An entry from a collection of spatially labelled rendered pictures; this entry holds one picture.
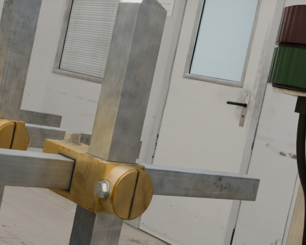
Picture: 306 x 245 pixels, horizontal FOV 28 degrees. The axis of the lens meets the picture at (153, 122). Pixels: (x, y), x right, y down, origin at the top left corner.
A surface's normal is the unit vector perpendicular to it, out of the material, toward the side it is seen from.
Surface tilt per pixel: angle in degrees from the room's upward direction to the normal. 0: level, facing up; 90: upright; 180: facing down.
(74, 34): 90
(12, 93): 90
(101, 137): 90
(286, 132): 90
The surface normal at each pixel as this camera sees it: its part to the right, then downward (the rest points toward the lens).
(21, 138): 0.63, 0.18
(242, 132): -0.75, -0.12
